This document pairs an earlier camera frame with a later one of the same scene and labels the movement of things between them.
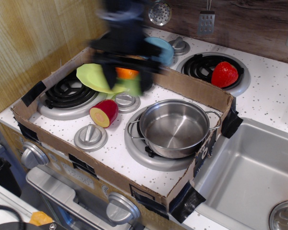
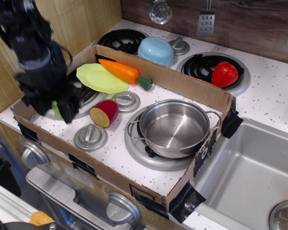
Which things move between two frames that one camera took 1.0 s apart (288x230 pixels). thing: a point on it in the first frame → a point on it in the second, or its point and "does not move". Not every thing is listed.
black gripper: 126,44 → 45,74
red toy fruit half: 104,112 does not move
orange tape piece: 39,218 does not move
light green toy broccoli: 133,84 → 57,112
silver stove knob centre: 127,102 does not move
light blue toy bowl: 167,52 does not move
